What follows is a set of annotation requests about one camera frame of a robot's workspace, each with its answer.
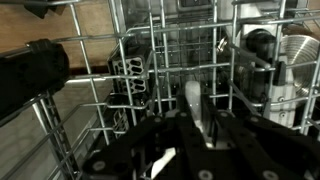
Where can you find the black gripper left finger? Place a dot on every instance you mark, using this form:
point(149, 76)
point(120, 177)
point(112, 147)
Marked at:
point(140, 150)

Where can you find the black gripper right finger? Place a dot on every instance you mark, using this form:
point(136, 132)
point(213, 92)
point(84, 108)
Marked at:
point(263, 150)

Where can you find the white cup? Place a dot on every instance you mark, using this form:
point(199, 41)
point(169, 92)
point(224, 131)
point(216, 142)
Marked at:
point(194, 100)

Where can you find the stainless dishwasher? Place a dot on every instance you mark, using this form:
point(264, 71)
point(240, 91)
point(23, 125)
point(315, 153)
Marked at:
point(300, 63)

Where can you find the black cutlery basket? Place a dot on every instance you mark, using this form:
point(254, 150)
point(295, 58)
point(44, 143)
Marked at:
point(131, 73)

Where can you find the black cylindrical rack item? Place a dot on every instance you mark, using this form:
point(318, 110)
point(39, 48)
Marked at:
point(33, 76)

